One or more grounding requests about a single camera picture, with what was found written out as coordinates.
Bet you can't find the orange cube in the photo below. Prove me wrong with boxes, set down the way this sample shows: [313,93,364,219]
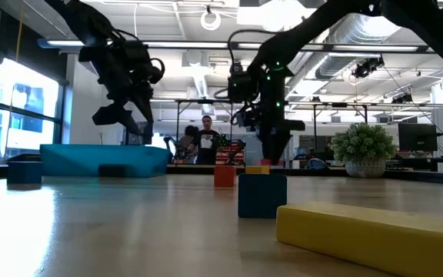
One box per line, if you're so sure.
[214,165,237,189]

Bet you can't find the red storage shelves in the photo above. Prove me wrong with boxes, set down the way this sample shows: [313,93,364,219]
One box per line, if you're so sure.
[221,140,246,165]

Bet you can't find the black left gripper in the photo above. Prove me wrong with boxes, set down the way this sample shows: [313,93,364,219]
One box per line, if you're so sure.
[78,40,165,145]

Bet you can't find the blue plastic bin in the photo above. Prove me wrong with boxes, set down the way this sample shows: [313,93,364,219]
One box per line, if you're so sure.
[39,144,171,179]

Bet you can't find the blue chair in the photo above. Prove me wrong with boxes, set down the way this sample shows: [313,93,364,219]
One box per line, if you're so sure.
[308,157,328,170]

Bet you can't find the green plant in white pot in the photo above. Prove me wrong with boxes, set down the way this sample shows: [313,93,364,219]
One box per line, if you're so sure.
[330,122,398,179]

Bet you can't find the white cable coil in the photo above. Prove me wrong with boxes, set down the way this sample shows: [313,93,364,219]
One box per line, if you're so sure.
[199,8,222,32]

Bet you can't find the person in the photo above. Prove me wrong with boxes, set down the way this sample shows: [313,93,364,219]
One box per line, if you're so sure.
[195,115,222,165]
[178,125,199,162]

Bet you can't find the black ceiling spotlight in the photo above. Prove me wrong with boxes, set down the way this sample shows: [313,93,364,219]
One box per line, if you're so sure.
[391,93,414,105]

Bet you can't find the round black overhead camera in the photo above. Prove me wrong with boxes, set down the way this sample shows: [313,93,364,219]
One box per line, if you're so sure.
[228,60,245,75]

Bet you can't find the black overhead light bar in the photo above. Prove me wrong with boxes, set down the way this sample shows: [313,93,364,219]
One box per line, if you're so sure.
[36,37,430,55]

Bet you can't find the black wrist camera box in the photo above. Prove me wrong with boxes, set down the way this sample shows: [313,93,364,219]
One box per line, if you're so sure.
[227,71,261,104]

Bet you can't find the black station frame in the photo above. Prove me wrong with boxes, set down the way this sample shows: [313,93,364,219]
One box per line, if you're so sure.
[312,102,369,134]
[175,98,235,165]

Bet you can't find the yellow long block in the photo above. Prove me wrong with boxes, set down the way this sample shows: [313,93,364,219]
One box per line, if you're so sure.
[275,201,443,277]

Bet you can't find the blue block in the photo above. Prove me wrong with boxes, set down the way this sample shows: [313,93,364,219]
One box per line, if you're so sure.
[6,160,43,185]

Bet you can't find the black computer monitor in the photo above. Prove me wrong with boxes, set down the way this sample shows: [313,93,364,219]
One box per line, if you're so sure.
[123,120,155,146]
[398,122,438,152]

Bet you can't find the black overhead camera rig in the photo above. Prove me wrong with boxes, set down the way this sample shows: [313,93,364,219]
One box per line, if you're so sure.
[351,56,385,80]

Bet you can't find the blue cube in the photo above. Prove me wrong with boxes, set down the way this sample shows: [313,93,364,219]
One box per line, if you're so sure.
[238,173,288,219]

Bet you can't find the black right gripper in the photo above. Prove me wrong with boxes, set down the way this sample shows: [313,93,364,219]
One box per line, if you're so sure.
[233,63,306,166]

